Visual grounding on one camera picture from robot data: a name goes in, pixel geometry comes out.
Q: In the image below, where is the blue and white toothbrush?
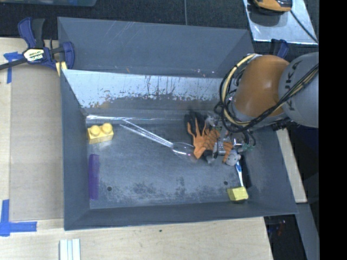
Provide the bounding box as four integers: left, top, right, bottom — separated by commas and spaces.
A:
234, 161, 246, 188

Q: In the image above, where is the yellow toy brick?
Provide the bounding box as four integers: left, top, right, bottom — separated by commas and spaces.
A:
87, 122, 115, 145

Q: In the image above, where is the grey toy animal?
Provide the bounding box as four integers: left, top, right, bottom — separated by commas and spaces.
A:
226, 149, 242, 167

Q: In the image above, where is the purple comb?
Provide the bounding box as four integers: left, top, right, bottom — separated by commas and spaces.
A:
88, 153, 100, 201

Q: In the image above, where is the black cylinder on white bracket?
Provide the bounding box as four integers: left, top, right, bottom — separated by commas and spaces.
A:
272, 120, 292, 132

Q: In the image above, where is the yellow sponge block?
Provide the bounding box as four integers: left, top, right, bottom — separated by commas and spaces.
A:
227, 186, 249, 203

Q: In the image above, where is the grey metal bin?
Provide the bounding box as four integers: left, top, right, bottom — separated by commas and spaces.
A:
57, 16, 299, 231

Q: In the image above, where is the clear plastic spoon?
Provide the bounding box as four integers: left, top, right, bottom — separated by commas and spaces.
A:
118, 119, 196, 158

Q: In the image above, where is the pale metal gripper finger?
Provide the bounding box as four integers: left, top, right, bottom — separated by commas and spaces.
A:
205, 141, 227, 164

